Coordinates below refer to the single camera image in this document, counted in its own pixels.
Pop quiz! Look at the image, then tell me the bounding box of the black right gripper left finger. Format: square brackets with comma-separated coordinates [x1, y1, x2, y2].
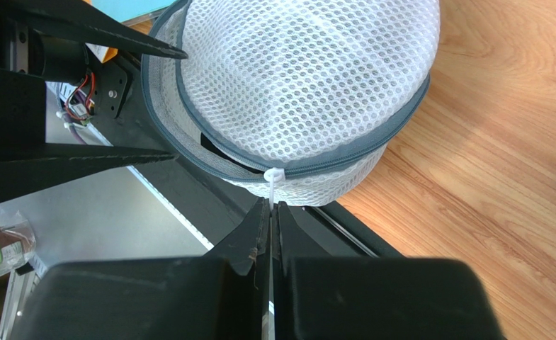
[11, 199, 271, 339]

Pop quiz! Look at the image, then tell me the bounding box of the green labelled bottle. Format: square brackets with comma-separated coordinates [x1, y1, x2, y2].
[0, 212, 36, 276]

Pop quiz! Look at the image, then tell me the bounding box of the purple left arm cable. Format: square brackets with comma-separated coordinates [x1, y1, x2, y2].
[63, 120, 90, 146]

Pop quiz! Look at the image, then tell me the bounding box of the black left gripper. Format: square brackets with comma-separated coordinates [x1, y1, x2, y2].
[0, 1, 188, 203]

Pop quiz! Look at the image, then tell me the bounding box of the white mesh laundry bag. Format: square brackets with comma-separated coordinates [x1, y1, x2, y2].
[141, 1, 441, 206]

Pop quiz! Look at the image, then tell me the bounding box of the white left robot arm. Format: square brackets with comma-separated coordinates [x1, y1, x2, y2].
[0, 1, 187, 203]

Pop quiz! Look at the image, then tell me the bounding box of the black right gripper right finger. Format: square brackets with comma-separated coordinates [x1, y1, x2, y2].
[273, 203, 504, 339]

